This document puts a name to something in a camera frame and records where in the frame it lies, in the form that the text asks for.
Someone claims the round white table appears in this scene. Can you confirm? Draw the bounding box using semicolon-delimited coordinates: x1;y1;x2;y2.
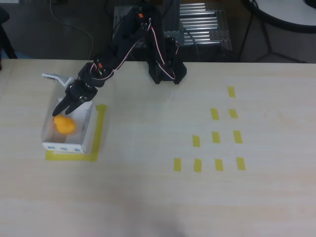
238;0;316;64

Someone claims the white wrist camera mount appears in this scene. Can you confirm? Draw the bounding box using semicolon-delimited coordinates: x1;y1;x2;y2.
41;72;75;87

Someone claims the aluminium roller conveyor frame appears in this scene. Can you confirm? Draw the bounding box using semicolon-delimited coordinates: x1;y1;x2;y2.
113;2;234;50

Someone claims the black office chair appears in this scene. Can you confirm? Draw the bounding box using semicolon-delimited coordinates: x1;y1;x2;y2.
0;7;18;60

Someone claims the red white servo cable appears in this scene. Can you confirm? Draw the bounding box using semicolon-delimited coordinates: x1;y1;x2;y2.
147;21;177;81
98;32;146;79

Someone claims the yellow rubber duck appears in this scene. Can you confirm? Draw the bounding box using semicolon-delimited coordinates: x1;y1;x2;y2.
53;115;76;134

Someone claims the white open cardboard box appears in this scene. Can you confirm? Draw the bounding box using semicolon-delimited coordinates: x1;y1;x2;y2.
41;98;97;153

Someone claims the thin light floor cable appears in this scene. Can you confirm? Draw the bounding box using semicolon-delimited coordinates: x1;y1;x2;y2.
49;0;94;60

